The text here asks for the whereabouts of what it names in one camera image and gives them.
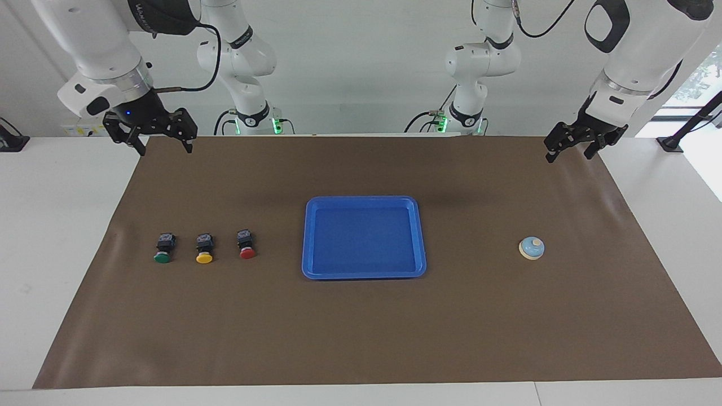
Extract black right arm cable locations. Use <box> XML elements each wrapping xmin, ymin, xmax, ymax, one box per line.
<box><xmin>151</xmin><ymin>21</ymin><xmax>222</xmax><ymax>94</ymax></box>

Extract light blue call bell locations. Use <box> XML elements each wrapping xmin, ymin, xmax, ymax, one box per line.
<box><xmin>518</xmin><ymin>236</ymin><xmax>545</xmax><ymax>261</ymax></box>

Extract white wall socket strip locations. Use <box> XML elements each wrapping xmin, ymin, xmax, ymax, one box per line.
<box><xmin>61</xmin><ymin>124</ymin><xmax>109</xmax><ymax>138</ymax></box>

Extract brown table mat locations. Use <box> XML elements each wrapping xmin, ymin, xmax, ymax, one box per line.
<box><xmin>32</xmin><ymin>135</ymin><xmax>722</xmax><ymax>390</ymax></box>

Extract red push button switch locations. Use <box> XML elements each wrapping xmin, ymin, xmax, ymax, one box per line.
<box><xmin>237</xmin><ymin>228</ymin><xmax>258</xmax><ymax>260</ymax></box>

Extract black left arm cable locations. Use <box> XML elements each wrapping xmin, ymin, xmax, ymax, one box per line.
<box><xmin>510</xmin><ymin>0</ymin><xmax>576</xmax><ymax>40</ymax></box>

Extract yellow push button switch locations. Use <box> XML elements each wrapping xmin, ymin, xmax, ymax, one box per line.
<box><xmin>195</xmin><ymin>233</ymin><xmax>215</xmax><ymax>264</ymax></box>

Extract black base cable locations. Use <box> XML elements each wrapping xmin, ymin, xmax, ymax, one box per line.
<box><xmin>403</xmin><ymin>85</ymin><xmax>459</xmax><ymax>134</ymax></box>
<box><xmin>213</xmin><ymin>109</ymin><xmax>239</xmax><ymax>136</ymax></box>

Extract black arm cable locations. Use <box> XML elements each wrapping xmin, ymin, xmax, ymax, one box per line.
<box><xmin>151</xmin><ymin>21</ymin><xmax>222</xmax><ymax>94</ymax></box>
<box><xmin>510</xmin><ymin>0</ymin><xmax>576</xmax><ymax>40</ymax></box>

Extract green push button switch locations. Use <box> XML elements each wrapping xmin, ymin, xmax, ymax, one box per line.
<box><xmin>153</xmin><ymin>232</ymin><xmax>177</xmax><ymax>264</ymax></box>

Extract black table mount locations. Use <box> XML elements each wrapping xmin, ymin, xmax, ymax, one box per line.
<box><xmin>0</xmin><ymin>117</ymin><xmax>30</xmax><ymax>153</ymax></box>

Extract black left base cable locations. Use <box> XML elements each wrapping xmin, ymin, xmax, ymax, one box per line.
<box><xmin>403</xmin><ymin>85</ymin><xmax>459</xmax><ymax>134</ymax></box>

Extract black right base cable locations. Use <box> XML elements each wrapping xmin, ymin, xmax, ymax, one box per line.
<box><xmin>213</xmin><ymin>109</ymin><xmax>239</xmax><ymax>136</ymax></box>

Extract blue plastic tray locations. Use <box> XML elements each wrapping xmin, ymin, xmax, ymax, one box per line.
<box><xmin>301</xmin><ymin>196</ymin><xmax>428</xmax><ymax>280</ymax></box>

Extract black clamp stand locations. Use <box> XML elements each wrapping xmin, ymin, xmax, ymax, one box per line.
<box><xmin>657</xmin><ymin>90</ymin><xmax>722</xmax><ymax>153</ymax></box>

